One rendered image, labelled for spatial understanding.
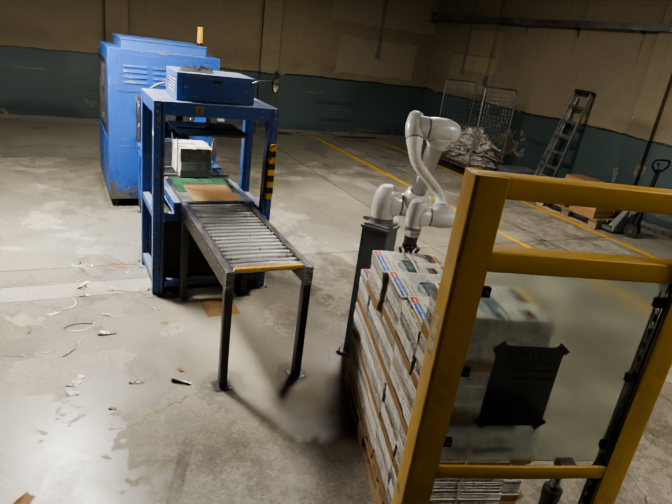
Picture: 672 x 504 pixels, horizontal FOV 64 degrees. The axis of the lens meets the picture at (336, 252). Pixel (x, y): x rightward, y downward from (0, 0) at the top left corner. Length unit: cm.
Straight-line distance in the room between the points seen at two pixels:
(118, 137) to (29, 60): 524
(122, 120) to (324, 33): 705
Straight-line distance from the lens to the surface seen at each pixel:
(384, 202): 355
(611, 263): 166
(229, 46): 1202
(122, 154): 662
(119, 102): 652
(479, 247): 143
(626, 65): 1027
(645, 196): 163
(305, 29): 1254
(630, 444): 206
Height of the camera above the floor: 211
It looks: 21 degrees down
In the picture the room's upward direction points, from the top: 8 degrees clockwise
